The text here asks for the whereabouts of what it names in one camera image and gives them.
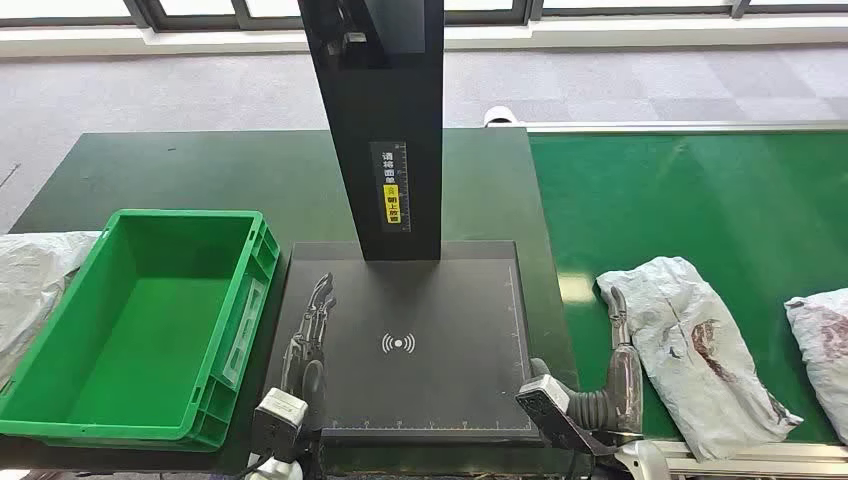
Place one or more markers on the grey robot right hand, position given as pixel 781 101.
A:
pixel 626 391

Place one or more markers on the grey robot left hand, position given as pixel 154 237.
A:
pixel 305 371

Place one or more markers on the grey plastic parcel red print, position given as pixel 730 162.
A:
pixel 825 351
pixel 702 371

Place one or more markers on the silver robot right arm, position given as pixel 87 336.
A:
pixel 586 411

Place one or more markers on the black inbound scanner machine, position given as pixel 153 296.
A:
pixel 450 371

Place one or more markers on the green conveyor belt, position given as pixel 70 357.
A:
pixel 696 199

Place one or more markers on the green plastic crate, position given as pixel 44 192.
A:
pixel 132 318

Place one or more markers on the black yellow label sticker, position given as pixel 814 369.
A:
pixel 391 199

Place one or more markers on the dark green table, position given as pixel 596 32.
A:
pixel 199 172

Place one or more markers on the crumpled grey plastic bag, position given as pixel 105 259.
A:
pixel 33 285

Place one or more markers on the white window sill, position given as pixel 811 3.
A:
pixel 596 36

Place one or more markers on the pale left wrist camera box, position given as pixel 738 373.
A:
pixel 278 424

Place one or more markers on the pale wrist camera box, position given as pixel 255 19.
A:
pixel 540 397
pixel 278 424

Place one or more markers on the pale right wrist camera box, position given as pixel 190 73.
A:
pixel 540 397

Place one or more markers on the dark window frame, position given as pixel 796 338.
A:
pixel 199 23

